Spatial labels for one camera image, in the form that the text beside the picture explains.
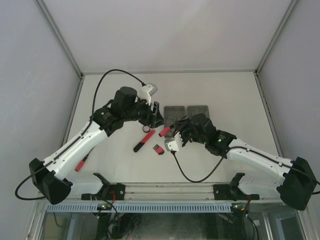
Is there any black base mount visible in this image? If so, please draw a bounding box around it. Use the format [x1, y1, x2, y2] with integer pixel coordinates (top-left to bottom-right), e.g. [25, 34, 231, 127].
[81, 183, 126, 201]
[213, 184, 260, 201]

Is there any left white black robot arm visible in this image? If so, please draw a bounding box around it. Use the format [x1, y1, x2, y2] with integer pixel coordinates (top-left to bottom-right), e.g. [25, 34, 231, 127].
[29, 83, 164, 205]

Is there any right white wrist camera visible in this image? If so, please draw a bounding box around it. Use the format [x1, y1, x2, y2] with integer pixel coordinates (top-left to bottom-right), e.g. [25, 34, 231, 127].
[164, 133, 183, 152]

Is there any grey plastic tool case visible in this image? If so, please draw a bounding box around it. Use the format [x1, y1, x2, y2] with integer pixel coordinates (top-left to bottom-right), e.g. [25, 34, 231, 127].
[163, 105, 210, 128]

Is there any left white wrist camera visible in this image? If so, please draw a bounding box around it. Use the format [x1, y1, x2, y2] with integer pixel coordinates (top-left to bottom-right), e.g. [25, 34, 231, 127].
[137, 83, 158, 106]

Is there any black tape roll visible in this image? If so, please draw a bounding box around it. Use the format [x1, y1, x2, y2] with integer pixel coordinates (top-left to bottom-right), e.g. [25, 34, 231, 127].
[142, 125, 151, 133]

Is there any blue slotted cable duct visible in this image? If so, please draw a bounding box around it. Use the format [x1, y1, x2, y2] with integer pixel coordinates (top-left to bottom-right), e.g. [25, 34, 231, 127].
[45, 202, 232, 214]

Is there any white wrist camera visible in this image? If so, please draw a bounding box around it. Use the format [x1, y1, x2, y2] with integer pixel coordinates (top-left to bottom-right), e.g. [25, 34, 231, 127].
[137, 83, 158, 106]
[164, 133, 183, 152]

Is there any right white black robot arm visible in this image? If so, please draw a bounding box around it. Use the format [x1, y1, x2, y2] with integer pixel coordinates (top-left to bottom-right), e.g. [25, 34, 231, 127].
[168, 113, 319, 211]

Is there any red black utility knife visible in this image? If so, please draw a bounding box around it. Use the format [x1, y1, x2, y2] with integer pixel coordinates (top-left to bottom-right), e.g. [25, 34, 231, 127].
[133, 129, 156, 153]

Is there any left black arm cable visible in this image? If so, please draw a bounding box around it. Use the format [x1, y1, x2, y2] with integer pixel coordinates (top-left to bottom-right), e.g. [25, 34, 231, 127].
[14, 69, 146, 201]

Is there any red hex key set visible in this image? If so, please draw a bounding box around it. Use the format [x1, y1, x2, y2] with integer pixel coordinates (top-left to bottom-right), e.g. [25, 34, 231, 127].
[152, 144, 165, 155]

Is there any short red black screwdriver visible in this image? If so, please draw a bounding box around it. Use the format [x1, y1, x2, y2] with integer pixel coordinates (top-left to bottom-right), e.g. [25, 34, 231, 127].
[158, 124, 175, 137]

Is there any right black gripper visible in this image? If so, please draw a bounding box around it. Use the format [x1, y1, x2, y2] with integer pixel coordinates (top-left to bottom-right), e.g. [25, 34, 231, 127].
[172, 118, 207, 148]

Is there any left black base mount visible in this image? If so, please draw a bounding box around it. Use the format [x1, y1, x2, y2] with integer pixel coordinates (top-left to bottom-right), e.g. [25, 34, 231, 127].
[81, 183, 126, 201]

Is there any aluminium front rail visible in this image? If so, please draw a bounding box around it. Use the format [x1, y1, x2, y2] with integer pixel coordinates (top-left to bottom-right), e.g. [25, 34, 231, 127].
[36, 181, 309, 201]

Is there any long red black screwdriver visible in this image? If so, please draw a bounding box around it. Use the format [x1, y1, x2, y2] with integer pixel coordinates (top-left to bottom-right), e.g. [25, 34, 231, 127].
[74, 149, 93, 172]

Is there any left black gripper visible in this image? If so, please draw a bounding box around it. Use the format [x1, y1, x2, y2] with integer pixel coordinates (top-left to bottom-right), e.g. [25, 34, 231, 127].
[122, 96, 166, 130]

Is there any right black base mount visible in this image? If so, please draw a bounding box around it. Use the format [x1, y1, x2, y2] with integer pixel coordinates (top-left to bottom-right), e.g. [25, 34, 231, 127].
[213, 184, 260, 201]

